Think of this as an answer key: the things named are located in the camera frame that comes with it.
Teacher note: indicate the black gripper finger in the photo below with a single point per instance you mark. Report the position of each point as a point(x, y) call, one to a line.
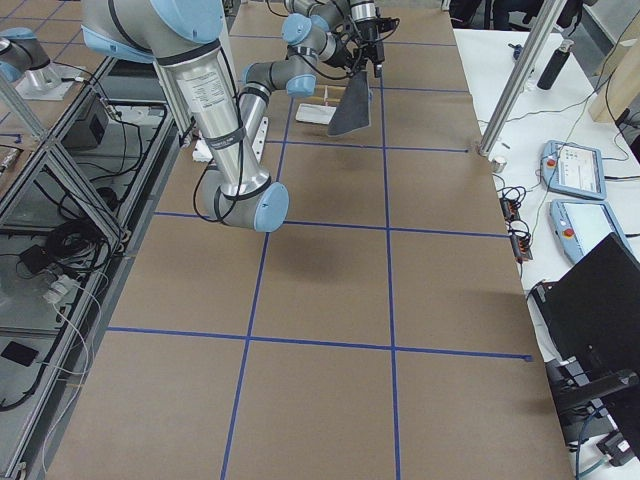
point(378, 58)

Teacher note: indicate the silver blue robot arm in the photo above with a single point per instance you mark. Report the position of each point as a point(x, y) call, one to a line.
point(333, 16)
point(183, 39)

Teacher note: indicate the aluminium frame post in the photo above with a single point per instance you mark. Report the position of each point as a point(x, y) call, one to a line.
point(549, 12)

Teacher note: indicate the teach pendant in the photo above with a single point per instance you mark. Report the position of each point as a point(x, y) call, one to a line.
point(574, 170)
point(580, 225)

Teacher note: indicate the lower teach pendant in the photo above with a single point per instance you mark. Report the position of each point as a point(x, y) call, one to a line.
point(580, 225)

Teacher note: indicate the black cable hub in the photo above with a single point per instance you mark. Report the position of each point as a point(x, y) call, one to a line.
point(520, 248)
point(510, 209)

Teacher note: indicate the black laptop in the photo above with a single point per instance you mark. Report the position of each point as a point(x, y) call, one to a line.
point(592, 315)

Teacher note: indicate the grey blue towel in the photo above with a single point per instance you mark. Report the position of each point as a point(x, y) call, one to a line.
point(354, 110)

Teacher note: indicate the wooden board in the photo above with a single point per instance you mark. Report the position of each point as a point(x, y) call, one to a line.
point(621, 88)

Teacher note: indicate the black water bottle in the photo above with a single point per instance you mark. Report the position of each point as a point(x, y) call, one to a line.
point(555, 64)

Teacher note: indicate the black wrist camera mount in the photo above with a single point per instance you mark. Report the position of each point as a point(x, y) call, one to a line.
point(387, 24)

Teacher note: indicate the white wooden towel rack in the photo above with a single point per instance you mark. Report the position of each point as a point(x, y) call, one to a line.
point(320, 107)

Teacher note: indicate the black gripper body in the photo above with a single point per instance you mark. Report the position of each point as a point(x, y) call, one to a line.
point(369, 35)
point(342, 57)

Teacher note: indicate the upper teach pendant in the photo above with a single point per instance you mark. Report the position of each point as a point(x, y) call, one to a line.
point(574, 170)

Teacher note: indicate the black phone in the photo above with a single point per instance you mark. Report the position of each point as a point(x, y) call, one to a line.
point(19, 353)

